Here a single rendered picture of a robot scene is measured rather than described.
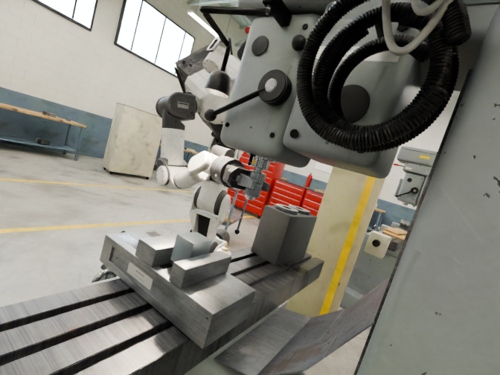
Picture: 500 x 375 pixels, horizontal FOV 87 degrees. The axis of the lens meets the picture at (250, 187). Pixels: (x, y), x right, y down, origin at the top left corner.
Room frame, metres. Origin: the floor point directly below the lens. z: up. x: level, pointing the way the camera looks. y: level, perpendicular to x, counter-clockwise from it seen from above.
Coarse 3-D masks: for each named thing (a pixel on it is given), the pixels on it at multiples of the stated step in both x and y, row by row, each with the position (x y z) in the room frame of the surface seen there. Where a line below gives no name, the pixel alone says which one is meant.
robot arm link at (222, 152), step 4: (212, 148) 0.90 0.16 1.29; (216, 148) 0.88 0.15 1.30; (220, 148) 0.86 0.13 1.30; (224, 148) 0.85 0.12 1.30; (212, 152) 0.90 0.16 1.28; (216, 152) 0.87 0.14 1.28; (220, 152) 0.85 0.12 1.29; (224, 152) 0.83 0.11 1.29; (228, 152) 0.83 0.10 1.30; (232, 152) 0.84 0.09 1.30; (212, 156) 0.84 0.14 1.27; (216, 156) 0.84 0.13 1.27; (220, 156) 0.82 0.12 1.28; (224, 156) 0.82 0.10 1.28; (228, 156) 0.84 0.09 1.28; (232, 156) 0.84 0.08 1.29; (212, 160) 0.84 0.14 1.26; (216, 160) 0.81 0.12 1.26; (212, 164) 0.81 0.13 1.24; (208, 168) 0.83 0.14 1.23; (212, 168) 0.80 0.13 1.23; (204, 172) 0.84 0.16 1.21; (208, 172) 0.84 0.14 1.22; (212, 172) 0.80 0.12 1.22; (212, 176) 0.81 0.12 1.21
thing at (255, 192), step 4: (252, 176) 0.68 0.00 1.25; (256, 176) 0.68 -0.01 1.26; (256, 180) 0.68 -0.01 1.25; (260, 180) 0.68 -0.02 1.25; (256, 184) 0.68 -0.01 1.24; (260, 184) 0.69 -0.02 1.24; (244, 188) 0.69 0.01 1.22; (248, 188) 0.68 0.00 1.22; (256, 188) 0.68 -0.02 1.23; (260, 188) 0.69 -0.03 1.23; (244, 192) 0.69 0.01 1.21; (248, 192) 0.68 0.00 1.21; (252, 192) 0.68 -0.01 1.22; (256, 192) 0.68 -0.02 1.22; (260, 192) 0.70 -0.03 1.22; (252, 196) 0.68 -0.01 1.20; (256, 196) 0.68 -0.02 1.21
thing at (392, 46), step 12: (384, 0) 0.34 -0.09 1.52; (444, 0) 0.29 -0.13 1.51; (384, 12) 0.34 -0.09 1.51; (420, 12) 0.30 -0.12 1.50; (432, 12) 0.29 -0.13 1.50; (444, 12) 0.30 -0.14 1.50; (384, 24) 0.34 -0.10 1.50; (432, 24) 0.30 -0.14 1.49; (384, 36) 0.34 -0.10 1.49; (420, 36) 0.31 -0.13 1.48; (396, 48) 0.33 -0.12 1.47; (408, 48) 0.32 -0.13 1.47
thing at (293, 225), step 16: (272, 208) 0.94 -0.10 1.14; (288, 208) 0.96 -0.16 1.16; (272, 224) 0.93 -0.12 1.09; (288, 224) 0.89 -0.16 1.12; (304, 224) 0.99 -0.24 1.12; (256, 240) 0.96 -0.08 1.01; (272, 240) 0.92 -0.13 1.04; (288, 240) 0.92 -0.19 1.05; (304, 240) 1.03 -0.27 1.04; (272, 256) 0.91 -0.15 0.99; (288, 256) 0.95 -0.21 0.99
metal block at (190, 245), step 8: (192, 232) 0.58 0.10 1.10; (176, 240) 0.54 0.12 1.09; (184, 240) 0.53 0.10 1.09; (192, 240) 0.53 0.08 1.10; (200, 240) 0.54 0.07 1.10; (208, 240) 0.56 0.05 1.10; (176, 248) 0.54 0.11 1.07; (184, 248) 0.53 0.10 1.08; (192, 248) 0.52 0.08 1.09; (200, 248) 0.54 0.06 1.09; (208, 248) 0.56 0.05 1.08; (176, 256) 0.53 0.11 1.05; (184, 256) 0.52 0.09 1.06; (192, 256) 0.52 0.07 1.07
